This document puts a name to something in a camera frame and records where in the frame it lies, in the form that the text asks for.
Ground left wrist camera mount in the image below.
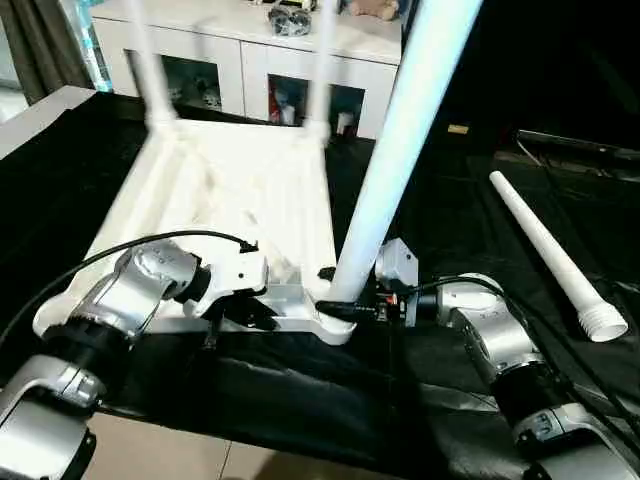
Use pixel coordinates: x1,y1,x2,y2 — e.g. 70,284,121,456
198,245,271,319

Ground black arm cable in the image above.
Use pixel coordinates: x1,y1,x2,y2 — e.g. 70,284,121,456
410,275,640,441
0,230,259,346

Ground small grey metal object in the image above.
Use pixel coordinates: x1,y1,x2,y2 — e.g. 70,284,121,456
268,5,319,39

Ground white glass-door cabinet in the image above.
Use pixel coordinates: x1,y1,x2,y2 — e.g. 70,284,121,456
85,0,406,141

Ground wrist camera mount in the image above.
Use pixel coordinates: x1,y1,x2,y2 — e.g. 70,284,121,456
198,245,271,319
375,237,421,291

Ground white plastic table top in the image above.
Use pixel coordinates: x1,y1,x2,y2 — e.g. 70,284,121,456
32,118,358,347

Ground brown plush toy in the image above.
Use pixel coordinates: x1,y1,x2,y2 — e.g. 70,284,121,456
345,0,401,23

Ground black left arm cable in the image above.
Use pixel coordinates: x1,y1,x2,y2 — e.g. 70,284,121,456
0,230,259,346

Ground white plastic table leg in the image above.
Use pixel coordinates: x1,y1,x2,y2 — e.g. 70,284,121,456
303,0,339,141
488,170,630,344
328,0,485,303
122,0,181,136

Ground black work mat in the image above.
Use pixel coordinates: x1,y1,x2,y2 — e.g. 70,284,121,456
0,90,640,480

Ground large black cabinet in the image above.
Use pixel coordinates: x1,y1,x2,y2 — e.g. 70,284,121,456
400,0,640,156

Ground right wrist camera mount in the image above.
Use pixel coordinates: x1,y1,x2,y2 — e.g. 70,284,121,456
375,237,421,291

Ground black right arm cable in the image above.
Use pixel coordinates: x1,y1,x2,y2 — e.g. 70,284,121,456
410,275,640,441

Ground grey curtain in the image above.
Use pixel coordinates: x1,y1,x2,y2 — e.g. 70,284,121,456
0,0,96,106

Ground small dark figurines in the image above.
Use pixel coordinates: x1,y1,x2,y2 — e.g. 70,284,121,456
168,85,223,111

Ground light blue plastic object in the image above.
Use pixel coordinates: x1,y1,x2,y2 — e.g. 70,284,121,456
75,0,111,93

